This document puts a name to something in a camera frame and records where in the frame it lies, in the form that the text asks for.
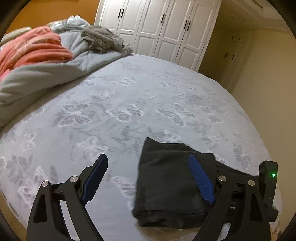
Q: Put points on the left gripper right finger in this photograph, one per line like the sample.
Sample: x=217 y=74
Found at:
x=235 y=199

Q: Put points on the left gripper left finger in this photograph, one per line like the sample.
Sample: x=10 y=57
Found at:
x=46 y=221

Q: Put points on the dark grey sweatpants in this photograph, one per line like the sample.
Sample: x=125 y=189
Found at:
x=167 y=194

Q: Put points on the grey butterfly bed sheet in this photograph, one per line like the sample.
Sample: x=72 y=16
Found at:
x=112 y=111

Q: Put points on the grey duvet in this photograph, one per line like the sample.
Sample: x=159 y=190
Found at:
x=26 y=84

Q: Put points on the white wardrobe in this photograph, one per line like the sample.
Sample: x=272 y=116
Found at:
x=173 y=30

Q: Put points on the coral pink blanket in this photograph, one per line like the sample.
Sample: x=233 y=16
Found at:
x=39 y=45

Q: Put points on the beige pillow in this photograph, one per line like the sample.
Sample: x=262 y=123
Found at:
x=14 y=34

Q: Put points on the crumpled grey garment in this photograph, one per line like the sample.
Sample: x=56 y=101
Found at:
x=101 y=39

